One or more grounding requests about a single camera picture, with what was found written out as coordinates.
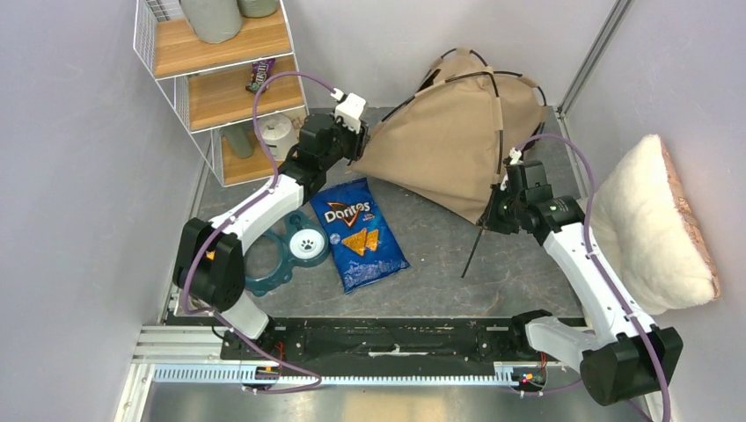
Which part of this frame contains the black tent pole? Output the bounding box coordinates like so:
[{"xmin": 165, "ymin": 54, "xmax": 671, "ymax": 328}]
[
  {"xmin": 415, "ymin": 47, "xmax": 504, "ymax": 277},
  {"xmin": 371, "ymin": 67, "xmax": 547, "ymax": 155}
]

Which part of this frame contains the blue Doritos chip bag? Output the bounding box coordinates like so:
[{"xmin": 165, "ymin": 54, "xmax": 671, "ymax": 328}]
[{"xmin": 311, "ymin": 178, "xmax": 410, "ymax": 294}]

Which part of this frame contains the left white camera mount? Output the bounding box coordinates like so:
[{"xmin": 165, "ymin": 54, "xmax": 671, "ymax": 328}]
[{"xmin": 331, "ymin": 88, "xmax": 368, "ymax": 134}]

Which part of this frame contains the black mounting base plate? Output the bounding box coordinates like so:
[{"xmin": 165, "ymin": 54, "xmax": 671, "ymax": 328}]
[{"xmin": 219, "ymin": 316, "xmax": 551, "ymax": 379}]

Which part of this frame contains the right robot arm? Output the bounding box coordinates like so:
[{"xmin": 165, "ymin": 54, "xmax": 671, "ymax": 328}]
[{"xmin": 486, "ymin": 161, "xmax": 684, "ymax": 406}]

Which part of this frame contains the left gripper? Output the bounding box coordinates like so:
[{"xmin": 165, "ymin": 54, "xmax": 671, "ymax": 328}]
[{"xmin": 320, "ymin": 108, "xmax": 371, "ymax": 171}]

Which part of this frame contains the grey felt basket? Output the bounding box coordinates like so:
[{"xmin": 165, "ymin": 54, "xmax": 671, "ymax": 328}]
[
  {"xmin": 238, "ymin": 0, "xmax": 279, "ymax": 18},
  {"xmin": 179, "ymin": 0, "xmax": 243, "ymax": 44}
]

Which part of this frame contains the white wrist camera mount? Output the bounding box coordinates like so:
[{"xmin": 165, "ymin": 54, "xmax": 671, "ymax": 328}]
[{"xmin": 507, "ymin": 148, "xmax": 523, "ymax": 166}]

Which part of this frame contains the aluminium corner rail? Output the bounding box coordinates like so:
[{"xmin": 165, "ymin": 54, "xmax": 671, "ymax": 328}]
[{"xmin": 557, "ymin": 0, "xmax": 634, "ymax": 118}]

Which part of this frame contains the white wire wooden shelf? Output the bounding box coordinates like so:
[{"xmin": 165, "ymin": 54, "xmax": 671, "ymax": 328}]
[{"xmin": 133, "ymin": 0, "xmax": 308, "ymax": 186}]

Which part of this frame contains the white ceramic mug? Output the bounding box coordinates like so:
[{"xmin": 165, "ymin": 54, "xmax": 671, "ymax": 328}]
[{"xmin": 286, "ymin": 107, "xmax": 308, "ymax": 126}]

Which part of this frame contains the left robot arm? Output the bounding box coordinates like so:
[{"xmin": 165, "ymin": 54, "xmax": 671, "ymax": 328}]
[{"xmin": 172, "ymin": 111, "xmax": 368, "ymax": 360}]

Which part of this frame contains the tan pet tent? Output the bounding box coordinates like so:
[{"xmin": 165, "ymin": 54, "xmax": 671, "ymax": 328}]
[{"xmin": 351, "ymin": 47, "xmax": 548, "ymax": 226}]

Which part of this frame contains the white fluffy pet cushion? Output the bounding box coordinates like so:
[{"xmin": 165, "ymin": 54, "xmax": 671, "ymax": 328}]
[{"xmin": 579, "ymin": 135, "xmax": 720, "ymax": 315}]

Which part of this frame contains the brown candy bag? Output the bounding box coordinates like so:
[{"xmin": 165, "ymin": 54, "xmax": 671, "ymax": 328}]
[{"xmin": 245, "ymin": 58, "xmax": 276, "ymax": 94}]

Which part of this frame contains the green can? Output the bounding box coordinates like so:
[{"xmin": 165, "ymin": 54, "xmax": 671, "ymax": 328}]
[{"xmin": 223, "ymin": 124, "xmax": 254, "ymax": 159}]

